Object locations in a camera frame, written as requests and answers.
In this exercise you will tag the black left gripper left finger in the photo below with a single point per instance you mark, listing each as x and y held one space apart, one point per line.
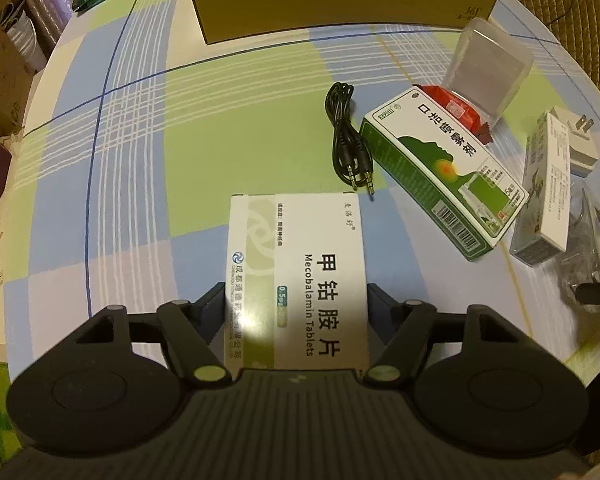
187 328

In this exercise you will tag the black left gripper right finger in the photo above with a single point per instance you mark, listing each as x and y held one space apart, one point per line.
404 329

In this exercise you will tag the clear plastic container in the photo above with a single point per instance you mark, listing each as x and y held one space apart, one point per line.
487 69

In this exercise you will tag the clear plastic bag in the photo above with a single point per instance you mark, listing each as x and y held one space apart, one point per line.
580 263

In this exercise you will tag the narrow white medicine box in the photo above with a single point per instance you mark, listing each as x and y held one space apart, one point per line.
541 229

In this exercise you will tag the white Mecobalamin tablet box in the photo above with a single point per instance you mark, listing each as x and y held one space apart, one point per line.
295 283

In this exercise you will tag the green white spray box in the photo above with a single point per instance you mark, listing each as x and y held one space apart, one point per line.
454 178

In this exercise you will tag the red snack packet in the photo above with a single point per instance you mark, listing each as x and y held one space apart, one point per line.
461 110

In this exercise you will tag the white power adapter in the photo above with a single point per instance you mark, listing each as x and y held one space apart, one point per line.
582 148

